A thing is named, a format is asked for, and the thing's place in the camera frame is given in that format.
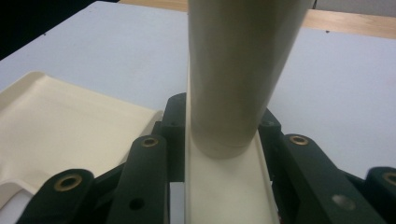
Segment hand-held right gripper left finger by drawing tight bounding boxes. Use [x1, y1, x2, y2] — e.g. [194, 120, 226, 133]
[151, 92, 188, 183]

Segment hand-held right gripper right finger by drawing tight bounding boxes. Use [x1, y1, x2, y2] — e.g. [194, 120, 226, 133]
[257, 107, 283, 182]

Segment cream hand brush grey bristles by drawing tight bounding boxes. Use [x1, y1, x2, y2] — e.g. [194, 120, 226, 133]
[183, 0, 316, 224]

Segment cream plastic dustpan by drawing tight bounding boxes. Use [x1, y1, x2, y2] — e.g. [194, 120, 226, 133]
[0, 70, 164, 210]

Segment wooden table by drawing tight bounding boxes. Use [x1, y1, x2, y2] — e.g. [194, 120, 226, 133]
[119, 0, 396, 40]

